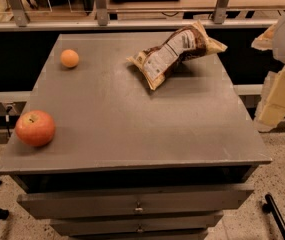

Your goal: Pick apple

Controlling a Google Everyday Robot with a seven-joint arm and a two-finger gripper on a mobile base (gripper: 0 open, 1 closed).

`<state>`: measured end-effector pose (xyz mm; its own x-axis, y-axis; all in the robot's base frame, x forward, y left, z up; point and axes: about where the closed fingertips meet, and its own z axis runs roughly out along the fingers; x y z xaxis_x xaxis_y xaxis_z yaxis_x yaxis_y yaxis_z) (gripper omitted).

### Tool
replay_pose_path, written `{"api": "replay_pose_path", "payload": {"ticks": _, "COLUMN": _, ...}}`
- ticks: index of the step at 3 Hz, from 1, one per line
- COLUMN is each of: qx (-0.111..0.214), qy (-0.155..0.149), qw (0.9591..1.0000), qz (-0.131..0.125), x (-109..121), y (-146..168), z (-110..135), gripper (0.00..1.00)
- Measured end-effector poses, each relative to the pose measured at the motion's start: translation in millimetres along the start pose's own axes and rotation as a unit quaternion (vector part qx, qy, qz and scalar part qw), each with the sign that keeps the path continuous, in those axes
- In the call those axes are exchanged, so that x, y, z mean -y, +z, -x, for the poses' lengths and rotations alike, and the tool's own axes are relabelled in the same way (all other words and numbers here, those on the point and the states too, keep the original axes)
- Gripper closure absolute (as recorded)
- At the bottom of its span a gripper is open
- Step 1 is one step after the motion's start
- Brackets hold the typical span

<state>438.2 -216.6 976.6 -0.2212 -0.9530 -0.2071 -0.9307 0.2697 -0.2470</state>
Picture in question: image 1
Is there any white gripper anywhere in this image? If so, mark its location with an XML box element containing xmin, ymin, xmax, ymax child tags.
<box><xmin>251</xmin><ymin>12</ymin><xmax>285</xmax><ymax>132</ymax></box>

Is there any red apple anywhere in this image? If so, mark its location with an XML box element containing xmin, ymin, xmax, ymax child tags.
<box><xmin>15</xmin><ymin>110</ymin><xmax>55</xmax><ymax>147</ymax></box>

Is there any crumpled chip bag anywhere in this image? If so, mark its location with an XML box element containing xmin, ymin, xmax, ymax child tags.
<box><xmin>127</xmin><ymin>21</ymin><xmax>227</xmax><ymax>91</ymax></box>

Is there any black bar right floor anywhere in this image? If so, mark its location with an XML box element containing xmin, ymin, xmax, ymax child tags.
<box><xmin>262</xmin><ymin>193</ymin><xmax>285</xmax><ymax>240</ymax></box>

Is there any upper grey drawer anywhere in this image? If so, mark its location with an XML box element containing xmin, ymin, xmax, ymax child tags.
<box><xmin>17</xmin><ymin>184</ymin><xmax>254</xmax><ymax>219</ymax></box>

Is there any grey drawer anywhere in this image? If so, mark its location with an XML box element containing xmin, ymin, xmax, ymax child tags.
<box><xmin>50</xmin><ymin>211</ymin><xmax>223</xmax><ymax>236</ymax></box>
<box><xmin>17</xmin><ymin>184</ymin><xmax>254</xmax><ymax>219</ymax></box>

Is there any orange fruit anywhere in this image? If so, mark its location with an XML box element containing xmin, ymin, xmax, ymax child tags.
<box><xmin>60</xmin><ymin>49</ymin><xmax>79</xmax><ymax>68</ymax></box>

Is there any lower grey drawer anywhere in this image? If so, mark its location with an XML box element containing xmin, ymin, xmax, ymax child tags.
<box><xmin>50</xmin><ymin>211</ymin><xmax>223</xmax><ymax>236</ymax></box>

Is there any metal railing with posts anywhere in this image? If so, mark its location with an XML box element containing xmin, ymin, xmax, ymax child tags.
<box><xmin>0</xmin><ymin>0</ymin><xmax>285</xmax><ymax>32</ymax></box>

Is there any black cable on wall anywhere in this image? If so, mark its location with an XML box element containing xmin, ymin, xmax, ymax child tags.
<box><xmin>4</xmin><ymin>104</ymin><xmax>14</xmax><ymax>138</ymax></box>

